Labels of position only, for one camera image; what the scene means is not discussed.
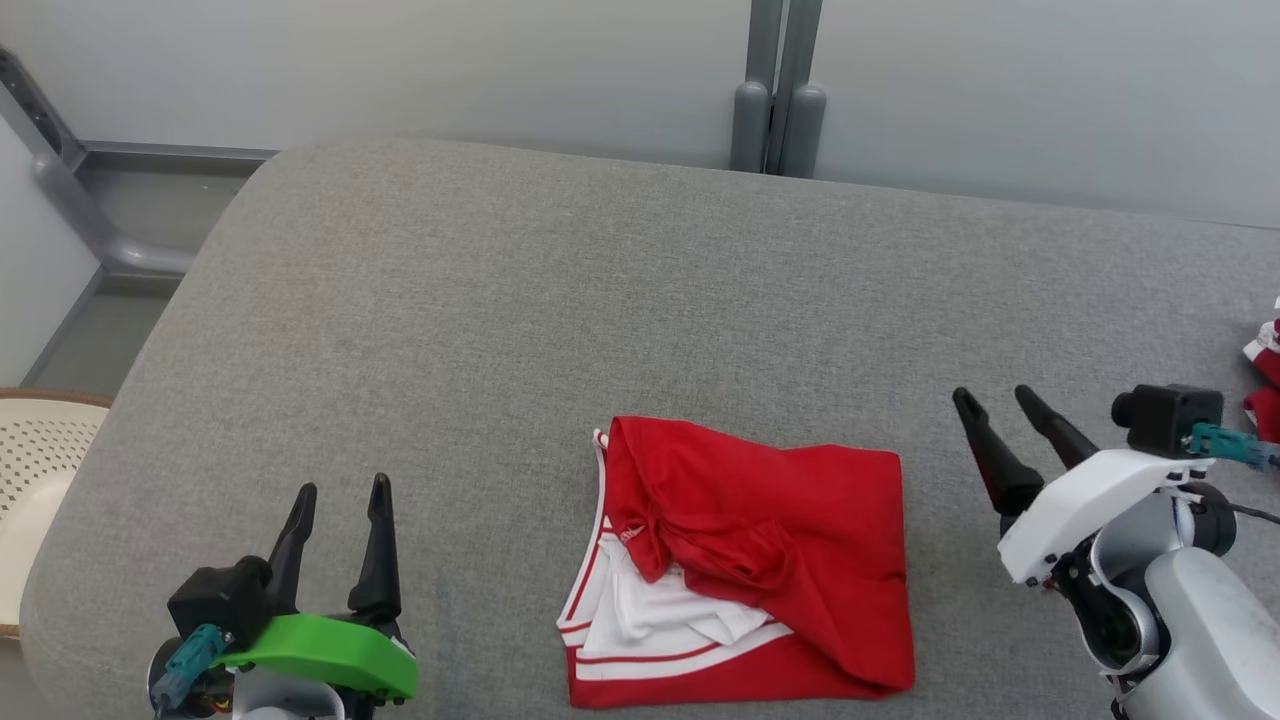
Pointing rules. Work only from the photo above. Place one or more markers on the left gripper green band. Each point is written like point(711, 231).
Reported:
point(330, 650)

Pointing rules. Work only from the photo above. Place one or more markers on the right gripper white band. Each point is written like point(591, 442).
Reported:
point(1080, 500)

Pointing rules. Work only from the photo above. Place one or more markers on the red Bulls shorts white stripes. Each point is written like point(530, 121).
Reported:
point(780, 520)

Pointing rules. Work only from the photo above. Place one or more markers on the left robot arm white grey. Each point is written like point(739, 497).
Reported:
point(285, 700)

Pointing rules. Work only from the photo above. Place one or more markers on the cream perforated laundry basket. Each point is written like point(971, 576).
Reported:
point(40, 450)

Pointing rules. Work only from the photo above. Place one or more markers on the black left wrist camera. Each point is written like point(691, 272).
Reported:
point(215, 595)

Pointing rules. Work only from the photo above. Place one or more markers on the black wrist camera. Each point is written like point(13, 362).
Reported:
point(1170, 418)
point(215, 595)

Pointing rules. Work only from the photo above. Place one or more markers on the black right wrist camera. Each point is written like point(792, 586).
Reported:
point(1170, 418)

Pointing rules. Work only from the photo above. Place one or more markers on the teal left camera connector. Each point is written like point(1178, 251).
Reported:
point(190, 655)

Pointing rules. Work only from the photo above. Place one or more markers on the teal camera connector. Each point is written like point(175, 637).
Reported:
point(190, 655)
point(1230, 444)

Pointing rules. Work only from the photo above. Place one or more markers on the teal right camera connector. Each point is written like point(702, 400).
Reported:
point(1230, 444)

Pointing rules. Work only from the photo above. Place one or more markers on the grey metal floor frame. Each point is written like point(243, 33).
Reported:
point(100, 230)

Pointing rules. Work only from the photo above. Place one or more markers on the grey partition post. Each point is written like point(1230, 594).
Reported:
point(803, 110)
point(752, 110)

